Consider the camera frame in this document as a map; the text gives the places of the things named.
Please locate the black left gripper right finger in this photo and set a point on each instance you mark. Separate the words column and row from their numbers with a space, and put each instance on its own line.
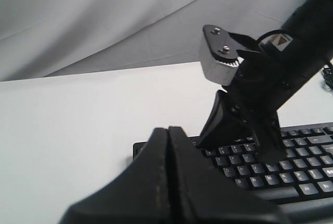
column 199, row 193

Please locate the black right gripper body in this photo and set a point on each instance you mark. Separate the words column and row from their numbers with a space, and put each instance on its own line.
column 263, row 83

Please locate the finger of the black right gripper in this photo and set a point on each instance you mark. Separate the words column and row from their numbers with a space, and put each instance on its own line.
column 266, row 132
column 225, row 123

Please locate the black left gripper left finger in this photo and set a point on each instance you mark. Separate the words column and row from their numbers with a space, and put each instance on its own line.
column 138, row 195

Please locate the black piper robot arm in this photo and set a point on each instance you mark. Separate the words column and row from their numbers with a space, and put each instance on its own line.
column 308, row 34

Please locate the grey backdrop cloth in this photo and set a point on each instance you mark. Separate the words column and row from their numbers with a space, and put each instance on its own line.
column 42, row 38

